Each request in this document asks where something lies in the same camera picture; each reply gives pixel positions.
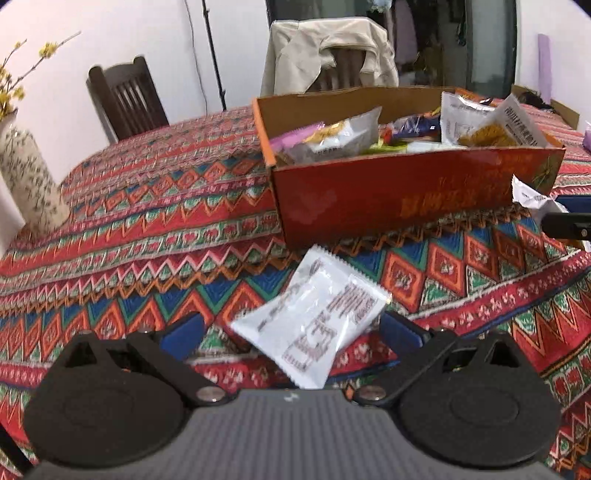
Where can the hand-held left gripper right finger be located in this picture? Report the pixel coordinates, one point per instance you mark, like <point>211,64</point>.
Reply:
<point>401,333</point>

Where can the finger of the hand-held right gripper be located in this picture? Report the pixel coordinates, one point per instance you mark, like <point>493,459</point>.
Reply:
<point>570,226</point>

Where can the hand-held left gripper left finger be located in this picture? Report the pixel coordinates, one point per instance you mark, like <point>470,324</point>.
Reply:
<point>184,333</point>

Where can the white snack packet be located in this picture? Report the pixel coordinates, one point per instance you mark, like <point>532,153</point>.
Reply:
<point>314,323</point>
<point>531,196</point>

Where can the orange cardboard box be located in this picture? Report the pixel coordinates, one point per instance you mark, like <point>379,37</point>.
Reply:
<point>369,203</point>

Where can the pile of white packets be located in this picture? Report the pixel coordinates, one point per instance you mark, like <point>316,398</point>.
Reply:
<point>461,120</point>

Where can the pink snack packet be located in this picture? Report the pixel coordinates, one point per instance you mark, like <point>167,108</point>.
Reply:
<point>291,138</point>

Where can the pink tissue pack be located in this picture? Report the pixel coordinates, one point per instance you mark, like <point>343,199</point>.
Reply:
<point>587,138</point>

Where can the open brown cardboard box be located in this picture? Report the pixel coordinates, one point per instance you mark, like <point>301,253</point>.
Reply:
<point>568,115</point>

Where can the patterned red tablecloth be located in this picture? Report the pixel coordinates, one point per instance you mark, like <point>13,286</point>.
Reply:
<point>138,207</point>

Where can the purple yoga mat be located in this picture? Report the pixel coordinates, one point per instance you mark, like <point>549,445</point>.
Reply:
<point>545,69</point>

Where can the pale green snack packet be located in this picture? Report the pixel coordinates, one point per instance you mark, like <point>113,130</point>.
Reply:
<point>388,146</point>

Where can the sliding glass door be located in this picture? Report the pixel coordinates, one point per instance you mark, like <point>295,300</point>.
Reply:
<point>489,46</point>

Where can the floral ceramic vase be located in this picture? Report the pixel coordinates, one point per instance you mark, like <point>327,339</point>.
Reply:
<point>27,184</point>

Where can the lilac hanging garment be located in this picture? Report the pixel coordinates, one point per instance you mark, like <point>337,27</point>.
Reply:
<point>406,32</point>

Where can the dark wooden chair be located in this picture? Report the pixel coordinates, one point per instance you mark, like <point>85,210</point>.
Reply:
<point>99,92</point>

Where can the jacket-covered wooden chair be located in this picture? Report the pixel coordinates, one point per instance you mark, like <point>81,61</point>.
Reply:
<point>346,69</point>

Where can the black light stand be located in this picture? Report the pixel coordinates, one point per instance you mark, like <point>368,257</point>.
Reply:
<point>214,60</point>

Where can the light blue hanging shirt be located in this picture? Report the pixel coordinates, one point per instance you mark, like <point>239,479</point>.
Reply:
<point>382,3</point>

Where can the beige jacket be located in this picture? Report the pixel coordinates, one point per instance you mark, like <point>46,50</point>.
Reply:
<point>295,50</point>

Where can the yellow flower branch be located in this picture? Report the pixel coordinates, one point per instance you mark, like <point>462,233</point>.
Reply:
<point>48,48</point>

